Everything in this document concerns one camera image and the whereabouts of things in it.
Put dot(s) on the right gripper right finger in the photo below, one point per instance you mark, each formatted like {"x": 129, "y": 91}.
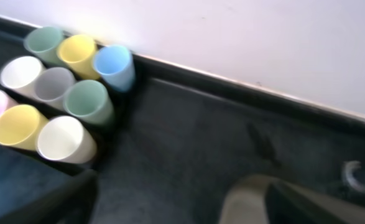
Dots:
{"x": 291, "y": 208}

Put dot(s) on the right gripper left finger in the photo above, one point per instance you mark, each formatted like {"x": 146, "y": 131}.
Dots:
{"x": 73, "y": 199}

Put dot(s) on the white cup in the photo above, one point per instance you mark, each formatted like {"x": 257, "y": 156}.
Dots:
{"x": 20, "y": 73}
{"x": 62, "y": 138}
{"x": 244, "y": 202}

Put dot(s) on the yellow cup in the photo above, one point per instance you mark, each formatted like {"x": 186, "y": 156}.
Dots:
{"x": 17, "y": 126}
{"x": 76, "y": 49}

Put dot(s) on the green cup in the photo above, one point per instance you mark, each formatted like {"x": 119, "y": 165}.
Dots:
{"x": 43, "y": 42}
{"x": 87, "y": 99}

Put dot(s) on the black tray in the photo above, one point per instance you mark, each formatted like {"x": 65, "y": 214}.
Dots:
{"x": 120, "y": 102}

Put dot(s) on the grey cup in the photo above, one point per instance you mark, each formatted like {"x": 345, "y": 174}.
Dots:
{"x": 53, "y": 85}

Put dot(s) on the blue cup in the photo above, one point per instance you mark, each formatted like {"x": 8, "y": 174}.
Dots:
{"x": 113, "y": 62}

